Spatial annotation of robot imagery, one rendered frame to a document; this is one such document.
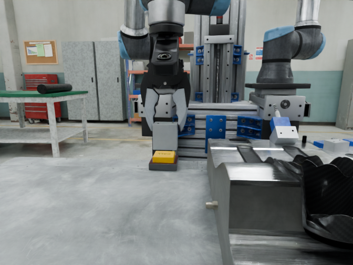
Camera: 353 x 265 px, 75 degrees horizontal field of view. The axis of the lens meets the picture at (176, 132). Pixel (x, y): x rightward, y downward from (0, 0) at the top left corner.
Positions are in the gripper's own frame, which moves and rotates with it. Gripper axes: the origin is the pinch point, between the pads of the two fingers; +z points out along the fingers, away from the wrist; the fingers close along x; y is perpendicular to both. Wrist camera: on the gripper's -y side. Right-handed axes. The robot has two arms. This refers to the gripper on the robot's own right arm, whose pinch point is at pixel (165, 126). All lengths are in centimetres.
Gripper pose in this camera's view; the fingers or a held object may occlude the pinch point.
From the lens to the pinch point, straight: 49.7
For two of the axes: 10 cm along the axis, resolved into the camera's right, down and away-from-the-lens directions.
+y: 0.7, -2.1, 9.7
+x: -10.0, -0.2, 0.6
